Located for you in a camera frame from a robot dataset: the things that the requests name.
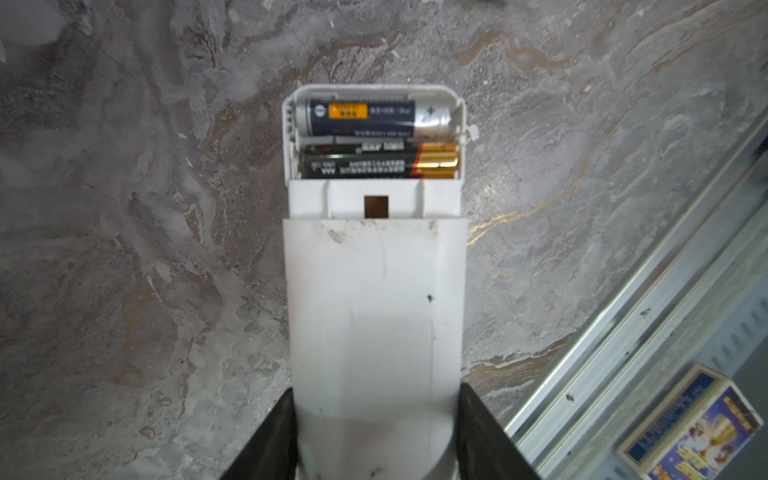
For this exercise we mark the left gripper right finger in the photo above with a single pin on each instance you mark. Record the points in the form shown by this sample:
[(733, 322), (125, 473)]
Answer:
[(483, 450)]

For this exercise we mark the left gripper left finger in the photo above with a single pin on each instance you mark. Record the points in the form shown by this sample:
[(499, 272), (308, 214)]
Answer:
[(272, 452)]

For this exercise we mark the white air conditioner remote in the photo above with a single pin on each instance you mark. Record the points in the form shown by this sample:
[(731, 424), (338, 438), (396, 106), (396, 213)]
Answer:
[(376, 274)]

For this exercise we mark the colourful card box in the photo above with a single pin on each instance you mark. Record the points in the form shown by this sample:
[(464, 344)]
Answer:
[(696, 430)]

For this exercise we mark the black gold AA battery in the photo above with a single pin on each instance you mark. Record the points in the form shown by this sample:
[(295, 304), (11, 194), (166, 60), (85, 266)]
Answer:
[(383, 160)]

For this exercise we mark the blue silver AA battery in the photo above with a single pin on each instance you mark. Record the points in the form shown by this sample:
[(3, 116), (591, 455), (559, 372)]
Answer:
[(397, 119)]

